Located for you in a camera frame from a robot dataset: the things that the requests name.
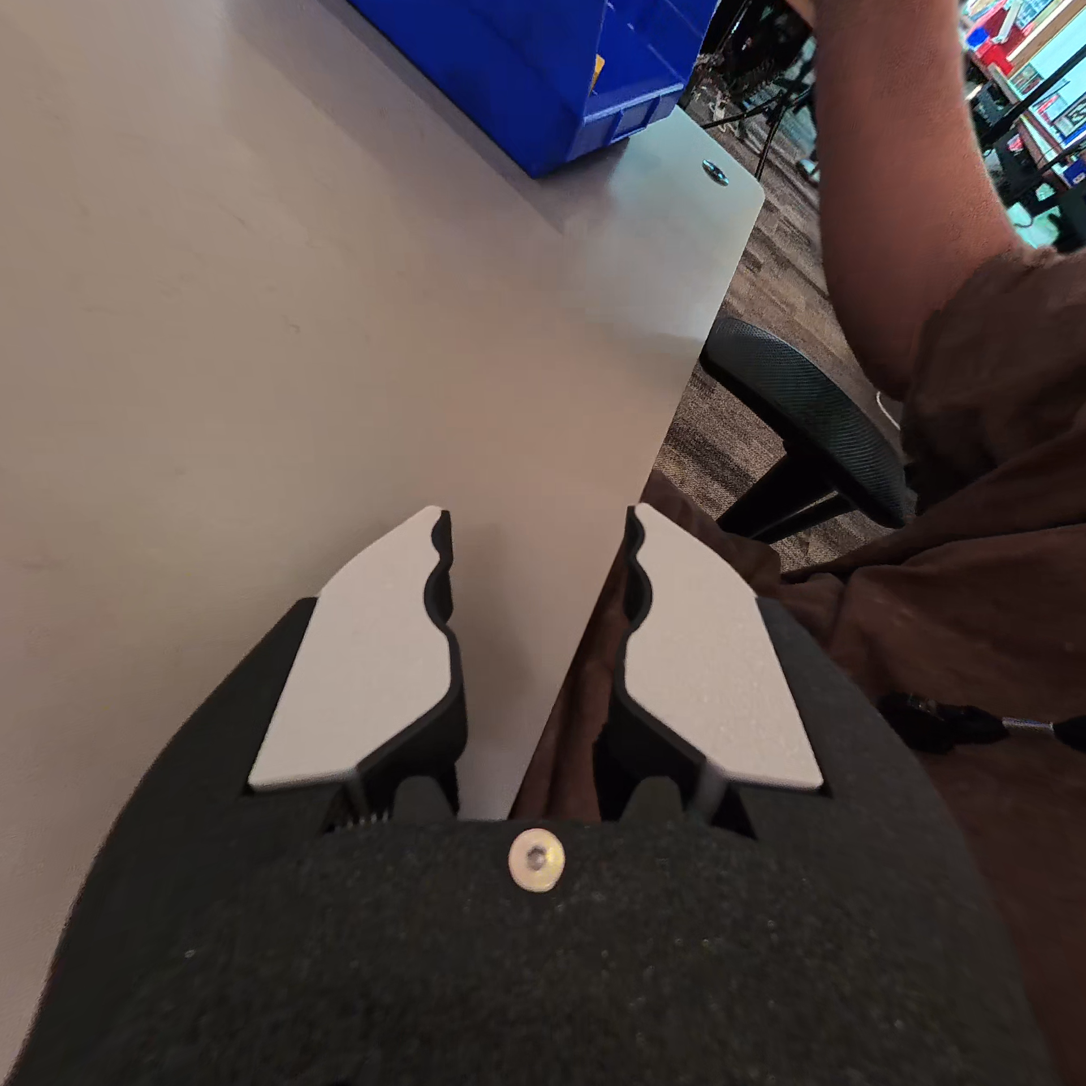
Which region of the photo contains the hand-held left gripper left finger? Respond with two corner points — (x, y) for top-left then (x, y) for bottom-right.
(248, 506), (469, 802)

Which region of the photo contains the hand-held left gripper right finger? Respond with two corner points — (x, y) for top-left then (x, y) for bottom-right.
(600, 505), (826, 802)

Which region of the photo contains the blue plastic bin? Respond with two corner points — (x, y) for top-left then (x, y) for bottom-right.
(348, 1), (722, 179)

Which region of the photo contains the person's right forearm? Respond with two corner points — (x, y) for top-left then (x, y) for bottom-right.
(790, 1), (1028, 400)

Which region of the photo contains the black office chair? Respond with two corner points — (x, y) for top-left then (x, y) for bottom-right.
(701, 314), (912, 544)

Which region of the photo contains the person's brown clothing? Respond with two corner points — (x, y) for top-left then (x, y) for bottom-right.
(510, 247), (1086, 1086)

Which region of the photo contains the black chest strap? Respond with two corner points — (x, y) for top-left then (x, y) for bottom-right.
(880, 693), (1086, 756)

